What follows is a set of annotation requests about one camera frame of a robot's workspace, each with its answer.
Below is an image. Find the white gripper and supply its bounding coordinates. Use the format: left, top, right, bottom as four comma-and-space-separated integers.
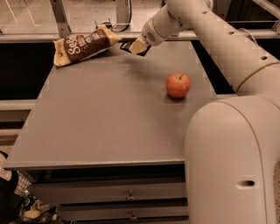
129, 18, 165, 55

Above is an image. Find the black rxbar chocolate bar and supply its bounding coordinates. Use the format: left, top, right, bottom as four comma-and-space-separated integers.
120, 40, 151, 57

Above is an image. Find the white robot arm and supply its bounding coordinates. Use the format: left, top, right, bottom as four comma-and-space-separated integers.
137, 0, 280, 224

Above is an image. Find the brown chip bag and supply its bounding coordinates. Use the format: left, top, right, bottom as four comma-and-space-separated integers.
53, 24, 122, 67

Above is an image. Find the red apple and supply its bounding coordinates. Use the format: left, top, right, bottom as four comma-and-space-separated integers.
165, 73, 191, 99

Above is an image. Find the grey metal railing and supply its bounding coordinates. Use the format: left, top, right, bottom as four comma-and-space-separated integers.
0, 0, 280, 123

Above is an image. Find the grey top drawer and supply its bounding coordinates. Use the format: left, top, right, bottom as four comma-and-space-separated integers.
28, 178, 186, 205

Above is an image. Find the grey drawer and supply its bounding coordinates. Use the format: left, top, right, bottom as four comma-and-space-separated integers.
57, 204, 188, 221
28, 178, 186, 205

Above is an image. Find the metal top drawer knob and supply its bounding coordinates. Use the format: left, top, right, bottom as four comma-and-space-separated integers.
126, 191, 135, 201

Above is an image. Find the metal drawer knob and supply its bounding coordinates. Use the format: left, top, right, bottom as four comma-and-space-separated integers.
126, 191, 135, 201
129, 213, 137, 221

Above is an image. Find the grey lower drawer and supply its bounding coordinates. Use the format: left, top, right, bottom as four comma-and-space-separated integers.
57, 204, 188, 221

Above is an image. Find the metal lower drawer knob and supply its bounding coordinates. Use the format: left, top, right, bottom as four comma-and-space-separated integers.
129, 213, 137, 221

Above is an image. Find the clutter pile on floor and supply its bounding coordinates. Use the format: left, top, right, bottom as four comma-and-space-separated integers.
0, 151, 65, 224

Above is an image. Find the white cable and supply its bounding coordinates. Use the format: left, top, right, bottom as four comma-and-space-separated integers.
238, 27, 259, 45

